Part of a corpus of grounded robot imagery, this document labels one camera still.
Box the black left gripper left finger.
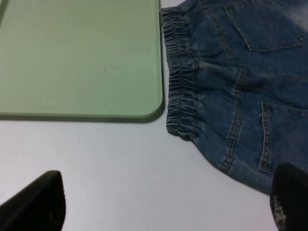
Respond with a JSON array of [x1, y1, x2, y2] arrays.
[[0, 170, 66, 231]]

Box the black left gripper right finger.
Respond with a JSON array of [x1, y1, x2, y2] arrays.
[[270, 163, 308, 231]]

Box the green plastic tray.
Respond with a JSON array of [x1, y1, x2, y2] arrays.
[[0, 0, 164, 123]]

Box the children's blue denim shorts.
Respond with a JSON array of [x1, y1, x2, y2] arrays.
[[160, 0, 308, 194]]

